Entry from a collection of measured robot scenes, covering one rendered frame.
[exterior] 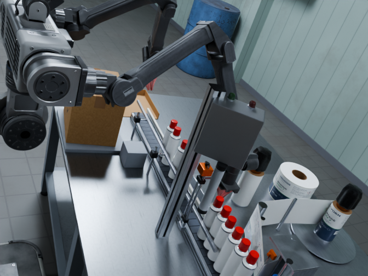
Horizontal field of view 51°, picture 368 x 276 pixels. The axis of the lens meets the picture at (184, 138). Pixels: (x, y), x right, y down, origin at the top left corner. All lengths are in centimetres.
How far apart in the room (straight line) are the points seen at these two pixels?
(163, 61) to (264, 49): 442
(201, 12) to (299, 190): 375
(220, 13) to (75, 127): 368
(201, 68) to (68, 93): 445
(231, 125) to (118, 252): 64
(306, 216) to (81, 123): 111
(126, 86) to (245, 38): 452
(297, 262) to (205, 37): 76
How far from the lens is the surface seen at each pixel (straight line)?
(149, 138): 205
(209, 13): 527
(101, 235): 154
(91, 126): 188
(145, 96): 255
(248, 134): 122
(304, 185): 192
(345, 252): 192
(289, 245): 134
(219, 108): 119
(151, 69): 118
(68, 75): 107
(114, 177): 180
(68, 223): 241
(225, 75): 134
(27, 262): 219
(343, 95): 468
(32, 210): 278
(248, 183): 174
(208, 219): 151
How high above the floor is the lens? 194
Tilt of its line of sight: 30 degrees down
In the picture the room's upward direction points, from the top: 20 degrees clockwise
